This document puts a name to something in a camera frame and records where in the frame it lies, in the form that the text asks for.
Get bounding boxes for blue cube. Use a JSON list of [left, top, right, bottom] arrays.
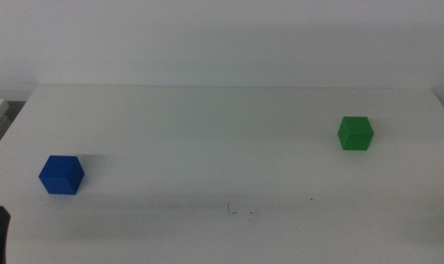
[[38, 155, 86, 196]]

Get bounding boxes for green cube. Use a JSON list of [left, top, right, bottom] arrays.
[[337, 116, 375, 151]]

